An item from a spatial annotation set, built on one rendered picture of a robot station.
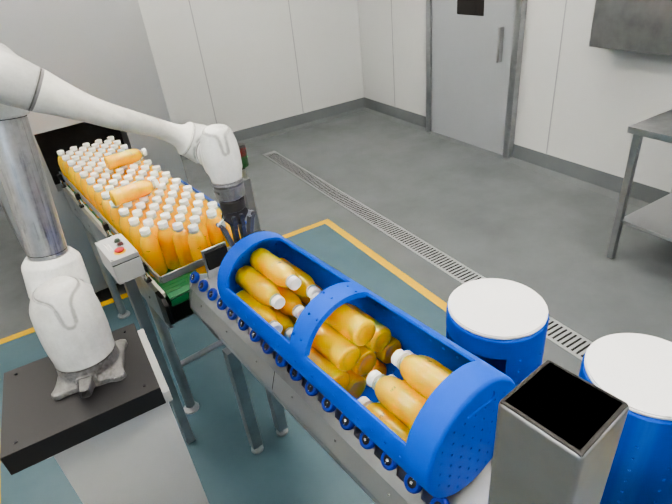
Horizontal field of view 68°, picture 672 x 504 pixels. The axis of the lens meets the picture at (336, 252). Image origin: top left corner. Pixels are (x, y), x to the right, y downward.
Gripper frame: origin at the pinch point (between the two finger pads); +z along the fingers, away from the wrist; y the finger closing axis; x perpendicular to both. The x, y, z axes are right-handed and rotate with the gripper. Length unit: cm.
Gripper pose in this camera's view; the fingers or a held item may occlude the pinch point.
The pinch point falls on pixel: (244, 254)
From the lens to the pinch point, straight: 161.4
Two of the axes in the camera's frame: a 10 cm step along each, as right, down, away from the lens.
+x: 6.2, 3.6, -7.0
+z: 1.0, 8.5, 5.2
